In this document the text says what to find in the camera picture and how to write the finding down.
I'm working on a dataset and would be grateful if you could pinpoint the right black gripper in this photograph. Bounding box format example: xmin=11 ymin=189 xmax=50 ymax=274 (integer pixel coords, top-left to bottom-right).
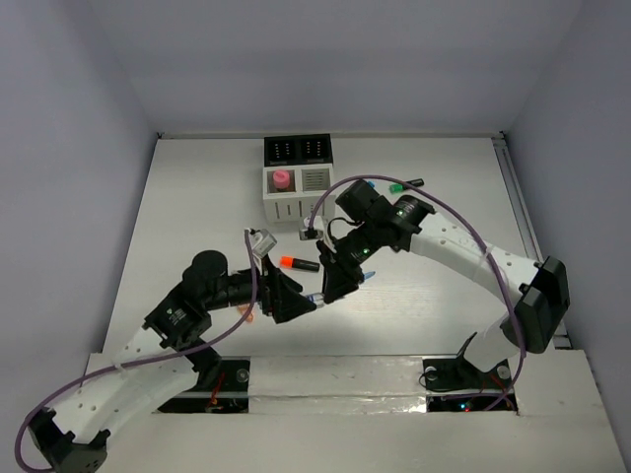
xmin=316 ymin=220 xmax=383 ymax=304

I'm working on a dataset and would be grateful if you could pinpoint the orange cap black highlighter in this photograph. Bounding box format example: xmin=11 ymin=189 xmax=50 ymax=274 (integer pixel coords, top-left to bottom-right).
xmin=280 ymin=256 xmax=320 ymax=273

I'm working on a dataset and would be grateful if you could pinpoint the green cap black highlighter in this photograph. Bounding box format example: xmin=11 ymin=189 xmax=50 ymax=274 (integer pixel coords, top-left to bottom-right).
xmin=388 ymin=178 xmax=425 ymax=194

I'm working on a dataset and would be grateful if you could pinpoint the clear bottle blue cap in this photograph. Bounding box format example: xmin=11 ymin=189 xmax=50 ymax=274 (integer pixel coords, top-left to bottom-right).
xmin=305 ymin=293 xmax=325 ymax=307

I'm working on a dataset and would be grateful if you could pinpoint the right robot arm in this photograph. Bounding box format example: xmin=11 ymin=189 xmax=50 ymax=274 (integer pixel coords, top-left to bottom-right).
xmin=317 ymin=176 xmax=570 ymax=386

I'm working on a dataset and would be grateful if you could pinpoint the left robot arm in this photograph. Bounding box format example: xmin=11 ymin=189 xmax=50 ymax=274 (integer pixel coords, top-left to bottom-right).
xmin=25 ymin=250 xmax=317 ymax=472

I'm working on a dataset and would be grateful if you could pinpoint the orange correction tape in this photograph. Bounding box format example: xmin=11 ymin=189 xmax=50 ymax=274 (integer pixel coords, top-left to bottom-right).
xmin=237 ymin=304 xmax=255 ymax=324

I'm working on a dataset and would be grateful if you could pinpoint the white slotted container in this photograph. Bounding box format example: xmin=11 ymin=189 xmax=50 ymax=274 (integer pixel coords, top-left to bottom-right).
xmin=262 ymin=164 xmax=334 ymax=224

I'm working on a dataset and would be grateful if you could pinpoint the black slotted container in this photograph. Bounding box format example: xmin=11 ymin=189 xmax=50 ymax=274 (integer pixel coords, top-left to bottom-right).
xmin=263 ymin=134 xmax=333 ymax=167

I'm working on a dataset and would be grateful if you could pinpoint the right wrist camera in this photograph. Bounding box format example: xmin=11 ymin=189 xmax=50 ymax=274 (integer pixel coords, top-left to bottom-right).
xmin=299 ymin=215 xmax=326 ymax=241

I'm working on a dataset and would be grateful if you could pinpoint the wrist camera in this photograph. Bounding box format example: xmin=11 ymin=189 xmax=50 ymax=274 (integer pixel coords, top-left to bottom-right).
xmin=247 ymin=229 xmax=277 ymax=259
xmin=299 ymin=215 xmax=326 ymax=241

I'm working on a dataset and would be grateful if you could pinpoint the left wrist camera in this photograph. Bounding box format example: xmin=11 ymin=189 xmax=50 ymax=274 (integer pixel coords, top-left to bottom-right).
xmin=247 ymin=229 xmax=277 ymax=259

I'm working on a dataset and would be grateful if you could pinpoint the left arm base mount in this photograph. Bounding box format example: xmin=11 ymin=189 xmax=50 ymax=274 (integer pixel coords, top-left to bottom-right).
xmin=157 ymin=348 xmax=250 ymax=414

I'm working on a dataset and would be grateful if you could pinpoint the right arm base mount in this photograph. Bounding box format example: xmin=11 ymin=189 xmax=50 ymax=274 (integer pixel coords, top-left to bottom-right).
xmin=418 ymin=350 xmax=519 ymax=413

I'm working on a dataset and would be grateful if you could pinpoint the aluminium rail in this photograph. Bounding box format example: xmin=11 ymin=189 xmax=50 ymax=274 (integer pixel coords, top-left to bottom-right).
xmin=493 ymin=138 xmax=571 ymax=354

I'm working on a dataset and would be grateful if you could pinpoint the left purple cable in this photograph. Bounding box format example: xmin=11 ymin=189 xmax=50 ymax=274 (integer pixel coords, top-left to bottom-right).
xmin=13 ymin=229 xmax=262 ymax=469

